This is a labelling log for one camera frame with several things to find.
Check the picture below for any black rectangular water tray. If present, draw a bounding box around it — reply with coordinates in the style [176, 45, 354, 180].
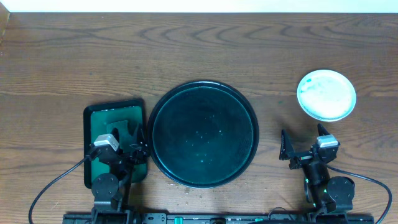
[83, 99, 147, 189]

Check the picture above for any green scrubbing sponge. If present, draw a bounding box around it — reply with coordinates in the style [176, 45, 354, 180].
[106, 120, 133, 152]

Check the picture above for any mint green plate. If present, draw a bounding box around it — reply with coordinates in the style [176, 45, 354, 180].
[297, 69, 356, 122]

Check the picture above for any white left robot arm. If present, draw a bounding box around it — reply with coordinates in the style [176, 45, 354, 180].
[86, 124, 149, 224]

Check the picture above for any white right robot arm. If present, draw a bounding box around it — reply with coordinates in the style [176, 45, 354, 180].
[279, 124, 355, 223]

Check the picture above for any round black serving tray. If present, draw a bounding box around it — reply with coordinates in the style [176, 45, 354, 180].
[147, 80, 259, 189]

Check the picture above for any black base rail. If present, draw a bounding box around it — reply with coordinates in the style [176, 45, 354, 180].
[62, 213, 374, 224]

